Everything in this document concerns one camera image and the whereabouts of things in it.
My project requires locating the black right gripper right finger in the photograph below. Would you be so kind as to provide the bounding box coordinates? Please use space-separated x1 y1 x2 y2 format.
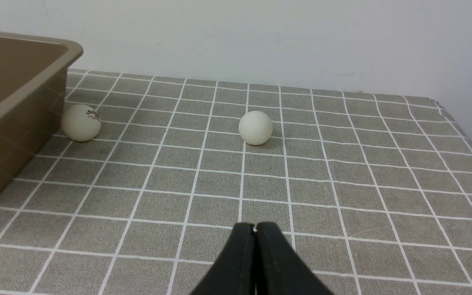
255 222 333 295

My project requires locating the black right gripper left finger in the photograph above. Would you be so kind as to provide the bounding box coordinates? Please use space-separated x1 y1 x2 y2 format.
191 223 255 295

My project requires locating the plain white table-tennis ball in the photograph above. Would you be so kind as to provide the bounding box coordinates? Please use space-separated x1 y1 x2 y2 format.
238 111 273 145

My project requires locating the white ball with logo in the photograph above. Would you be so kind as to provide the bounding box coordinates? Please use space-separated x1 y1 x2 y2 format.
61 104 101 142

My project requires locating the grey grid tablecloth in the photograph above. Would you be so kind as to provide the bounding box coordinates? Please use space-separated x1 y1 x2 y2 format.
0 69 472 295

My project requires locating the olive plastic bin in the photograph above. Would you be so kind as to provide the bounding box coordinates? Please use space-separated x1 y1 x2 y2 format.
0 32 84 191

